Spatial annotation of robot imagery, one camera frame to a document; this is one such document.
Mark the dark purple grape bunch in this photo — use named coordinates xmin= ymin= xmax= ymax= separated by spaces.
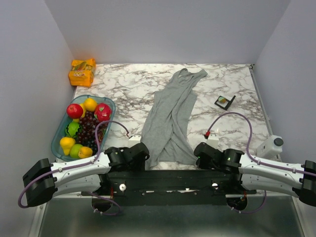
xmin=76 ymin=111 xmax=100 ymax=155

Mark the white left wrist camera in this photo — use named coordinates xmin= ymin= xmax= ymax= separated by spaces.
xmin=127 ymin=135 xmax=141 ymax=148

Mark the green lime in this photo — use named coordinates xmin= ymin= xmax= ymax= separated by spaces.
xmin=69 ymin=144 xmax=83 ymax=159

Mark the yellow pear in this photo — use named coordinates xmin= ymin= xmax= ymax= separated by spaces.
xmin=59 ymin=137 xmax=76 ymax=156

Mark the grey tank top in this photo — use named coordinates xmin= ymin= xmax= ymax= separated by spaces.
xmin=141 ymin=68 xmax=207 ymax=170

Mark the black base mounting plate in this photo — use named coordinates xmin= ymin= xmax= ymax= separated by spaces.
xmin=94 ymin=170 xmax=246 ymax=206

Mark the red dragon fruit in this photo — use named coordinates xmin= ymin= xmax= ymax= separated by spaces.
xmin=94 ymin=103 xmax=112 ymax=121

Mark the red apple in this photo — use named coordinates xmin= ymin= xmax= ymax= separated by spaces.
xmin=66 ymin=104 xmax=83 ymax=119

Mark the green striped melon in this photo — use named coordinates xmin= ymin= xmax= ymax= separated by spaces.
xmin=65 ymin=122 xmax=82 ymax=138

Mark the black brooch display box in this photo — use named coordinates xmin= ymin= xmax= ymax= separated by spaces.
xmin=214 ymin=95 xmax=236 ymax=111

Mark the yellow lemon under apple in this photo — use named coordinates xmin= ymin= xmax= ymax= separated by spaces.
xmin=73 ymin=103 xmax=86 ymax=123

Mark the orange yellow fruit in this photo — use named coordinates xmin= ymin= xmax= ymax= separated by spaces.
xmin=78 ymin=146 xmax=93 ymax=158

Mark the colourful round brooch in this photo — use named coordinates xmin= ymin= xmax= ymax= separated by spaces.
xmin=218 ymin=97 xmax=226 ymax=104

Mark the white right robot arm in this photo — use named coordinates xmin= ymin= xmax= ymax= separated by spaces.
xmin=194 ymin=142 xmax=316 ymax=206

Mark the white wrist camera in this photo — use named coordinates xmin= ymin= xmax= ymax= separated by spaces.
xmin=204 ymin=131 xmax=219 ymax=149
xmin=127 ymin=135 xmax=141 ymax=148

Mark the aluminium rail frame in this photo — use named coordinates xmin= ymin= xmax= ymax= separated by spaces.
xmin=29 ymin=194 xmax=307 ymax=237

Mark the white bottle black cap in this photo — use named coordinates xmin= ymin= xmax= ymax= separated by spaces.
xmin=256 ymin=135 xmax=284 ymax=159

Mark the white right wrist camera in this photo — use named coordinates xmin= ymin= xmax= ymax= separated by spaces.
xmin=204 ymin=131 xmax=219 ymax=149

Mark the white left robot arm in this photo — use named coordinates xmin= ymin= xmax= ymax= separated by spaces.
xmin=18 ymin=143 xmax=150 ymax=208

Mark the orange snack bag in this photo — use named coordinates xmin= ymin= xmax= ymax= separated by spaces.
xmin=68 ymin=58 xmax=96 ymax=87

